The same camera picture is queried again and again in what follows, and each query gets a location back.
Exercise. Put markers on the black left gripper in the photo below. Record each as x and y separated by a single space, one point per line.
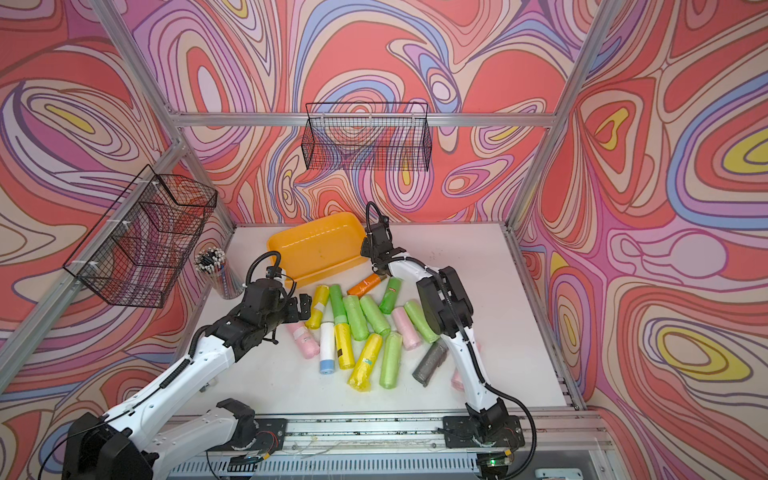
295 313

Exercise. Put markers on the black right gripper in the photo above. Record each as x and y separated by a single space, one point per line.
366 248

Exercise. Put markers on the pink trash bag roll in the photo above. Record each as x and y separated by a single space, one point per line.
303 339
456 381
403 324

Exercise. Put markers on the orange plastic storage box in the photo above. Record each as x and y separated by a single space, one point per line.
319 249

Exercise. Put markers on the light green roll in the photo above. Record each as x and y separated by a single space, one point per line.
417 317
374 316
391 358
356 318

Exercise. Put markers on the grey trash bag roll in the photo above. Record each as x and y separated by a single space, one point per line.
430 362

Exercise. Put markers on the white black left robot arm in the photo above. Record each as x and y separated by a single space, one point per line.
129 442

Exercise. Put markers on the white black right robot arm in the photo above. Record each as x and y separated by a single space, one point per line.
449 313

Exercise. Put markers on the green roll with label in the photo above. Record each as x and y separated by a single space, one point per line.
389 299

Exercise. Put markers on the yellow trash bag roll upper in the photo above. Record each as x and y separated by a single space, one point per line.
319 302

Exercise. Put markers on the green yellow trash bag roll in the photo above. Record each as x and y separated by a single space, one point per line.
343 339

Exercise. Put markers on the white blue trash bag roll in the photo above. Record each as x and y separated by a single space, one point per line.
327 355

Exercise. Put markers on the yellow trash bag roll lower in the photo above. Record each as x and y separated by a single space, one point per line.
360 378

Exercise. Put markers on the cup of pens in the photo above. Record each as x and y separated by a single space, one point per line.
212 264

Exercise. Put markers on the black wire basket back wall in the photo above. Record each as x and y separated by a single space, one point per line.
376 136

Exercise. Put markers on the black wire basket wall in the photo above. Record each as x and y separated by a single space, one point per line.
376 136
159 219

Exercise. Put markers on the black wire basket left wall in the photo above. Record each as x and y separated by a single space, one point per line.
159 219

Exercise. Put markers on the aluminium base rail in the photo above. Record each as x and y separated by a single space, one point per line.
307 435

